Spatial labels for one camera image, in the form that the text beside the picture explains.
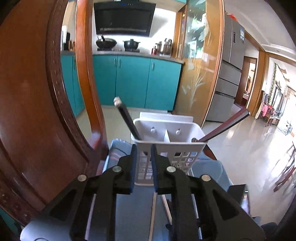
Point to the grey refrigerator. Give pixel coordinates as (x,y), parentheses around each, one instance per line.
(229,69)

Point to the wooden chairs with pink garment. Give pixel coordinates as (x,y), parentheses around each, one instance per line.
(266,110)

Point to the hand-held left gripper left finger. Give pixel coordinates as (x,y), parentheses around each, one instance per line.
(132,171)

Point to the black silver-tipped chopstick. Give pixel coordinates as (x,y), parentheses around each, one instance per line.
(127,118)

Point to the green hanging vine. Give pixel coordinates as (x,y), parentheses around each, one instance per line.
(274,81)

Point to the wooden door frame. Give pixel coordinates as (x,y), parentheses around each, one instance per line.
(253,81)

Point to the blue striped towel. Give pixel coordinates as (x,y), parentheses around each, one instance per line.
(208,171)

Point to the white plastic utensil holder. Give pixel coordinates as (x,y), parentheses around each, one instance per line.
(148,126)

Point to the black wok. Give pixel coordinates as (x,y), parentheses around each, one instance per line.
(106,42)

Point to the dark wooden dining chair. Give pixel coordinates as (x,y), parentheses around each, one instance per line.
(285,171)

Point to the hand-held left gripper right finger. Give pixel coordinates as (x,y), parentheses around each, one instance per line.
(154,171)

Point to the teal wall cabinets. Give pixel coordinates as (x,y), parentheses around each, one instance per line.
(175,1)

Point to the black lidded pot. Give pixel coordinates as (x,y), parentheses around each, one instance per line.
(131,44)

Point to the red plastic bag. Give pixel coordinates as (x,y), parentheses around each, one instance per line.
(231,16)

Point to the red bottle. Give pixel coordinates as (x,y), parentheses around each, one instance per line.
(153,51)

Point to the carved wooden chair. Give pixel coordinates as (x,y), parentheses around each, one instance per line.
(34,104)

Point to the reddish brown chopstick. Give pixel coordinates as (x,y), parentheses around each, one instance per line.
(226,126)

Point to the pile of mixed chopsticks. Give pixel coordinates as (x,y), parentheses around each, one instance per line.
(153,213)

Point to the gas stove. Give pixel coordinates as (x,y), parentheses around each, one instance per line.
(119,49)

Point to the teal base cabinets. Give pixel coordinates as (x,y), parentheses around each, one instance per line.
(134,78)

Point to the wood framed glass door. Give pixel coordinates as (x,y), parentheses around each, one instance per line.
(198,69)

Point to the black range hood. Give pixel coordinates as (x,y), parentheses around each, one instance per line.
(124,18)

